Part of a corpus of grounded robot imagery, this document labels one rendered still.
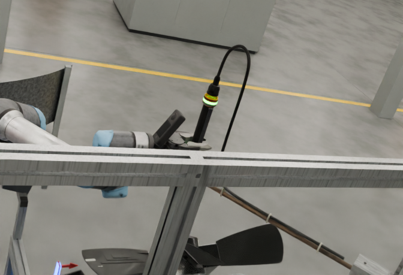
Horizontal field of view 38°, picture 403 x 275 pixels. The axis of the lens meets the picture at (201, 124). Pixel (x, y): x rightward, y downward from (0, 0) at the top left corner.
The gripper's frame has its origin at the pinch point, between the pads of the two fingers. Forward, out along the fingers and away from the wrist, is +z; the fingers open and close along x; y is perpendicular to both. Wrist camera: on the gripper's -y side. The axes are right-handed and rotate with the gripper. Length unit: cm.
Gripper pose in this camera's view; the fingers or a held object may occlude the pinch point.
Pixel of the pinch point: (205, 141)
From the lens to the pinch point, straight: 182.2
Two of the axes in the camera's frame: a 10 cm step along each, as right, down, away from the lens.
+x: 3.9, 5.0, -7.8
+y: -2.8, 8.7, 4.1
